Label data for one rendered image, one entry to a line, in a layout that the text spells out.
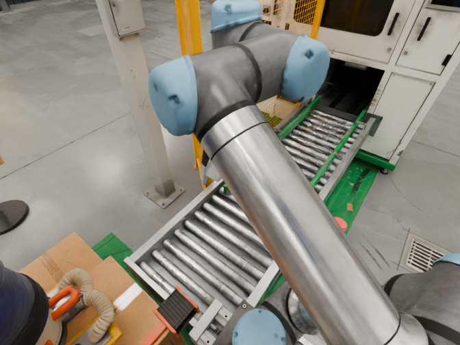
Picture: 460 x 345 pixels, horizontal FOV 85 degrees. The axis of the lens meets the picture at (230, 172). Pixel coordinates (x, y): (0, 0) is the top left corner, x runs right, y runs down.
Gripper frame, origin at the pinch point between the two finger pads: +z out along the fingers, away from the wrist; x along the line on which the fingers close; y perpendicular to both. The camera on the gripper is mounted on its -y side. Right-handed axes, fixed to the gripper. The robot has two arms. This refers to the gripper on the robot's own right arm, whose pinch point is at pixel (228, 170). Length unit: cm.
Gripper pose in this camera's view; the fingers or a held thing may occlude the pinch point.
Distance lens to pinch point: 61.8
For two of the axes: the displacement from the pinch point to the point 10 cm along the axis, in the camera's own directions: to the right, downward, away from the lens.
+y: 5.9, 5.7, -5.8
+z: 0.0, 7.1, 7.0
